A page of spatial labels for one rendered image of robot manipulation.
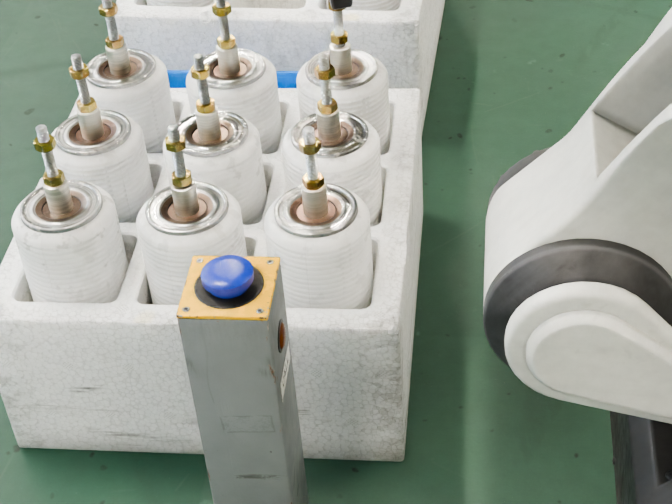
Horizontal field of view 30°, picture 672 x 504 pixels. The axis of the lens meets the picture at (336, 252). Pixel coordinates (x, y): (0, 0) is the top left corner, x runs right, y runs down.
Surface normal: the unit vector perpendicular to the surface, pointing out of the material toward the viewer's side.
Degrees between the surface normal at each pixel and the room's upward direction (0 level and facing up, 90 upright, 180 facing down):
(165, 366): 90
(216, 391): 90
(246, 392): 90
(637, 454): 46
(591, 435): 0
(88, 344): 90
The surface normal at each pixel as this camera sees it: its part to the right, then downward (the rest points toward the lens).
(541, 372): -0.11, 0.65
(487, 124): -0.06, -0.76
